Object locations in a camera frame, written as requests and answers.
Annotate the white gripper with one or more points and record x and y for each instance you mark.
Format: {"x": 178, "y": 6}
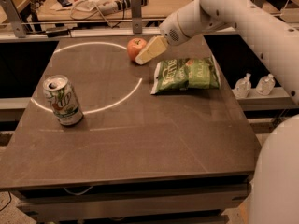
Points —
{"x": 170, "y": 31}

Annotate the red apple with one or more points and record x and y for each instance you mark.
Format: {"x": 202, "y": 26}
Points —
{"x": 134, "y": 46}

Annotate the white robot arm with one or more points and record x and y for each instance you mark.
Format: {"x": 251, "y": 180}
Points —
{"x": 274, "y": 197}

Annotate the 7up soda can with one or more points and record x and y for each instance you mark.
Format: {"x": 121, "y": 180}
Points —
{"x": 64, "y": 104}

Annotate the green chip bag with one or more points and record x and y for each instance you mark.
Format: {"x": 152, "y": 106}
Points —
{"x": 186, "y": 73}

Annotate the clear sanitizer bottle left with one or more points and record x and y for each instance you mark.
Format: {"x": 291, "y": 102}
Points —
{"x": 242, "y": 87}

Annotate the clear sanitizer bottle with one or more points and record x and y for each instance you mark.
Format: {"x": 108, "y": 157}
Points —
{"x": 242, "y": 87}
{"x": 266, "y": 85}

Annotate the clear sanitizer bottle right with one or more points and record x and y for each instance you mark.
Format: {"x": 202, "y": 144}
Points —
{"x": 266, "y": 85}

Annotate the metal bracket middle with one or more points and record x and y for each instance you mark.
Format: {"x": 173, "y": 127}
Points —
{"x": 136, "y": 16}

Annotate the metal bracket left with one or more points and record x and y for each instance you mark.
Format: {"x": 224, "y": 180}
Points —
{"x": 14, "y": 18}

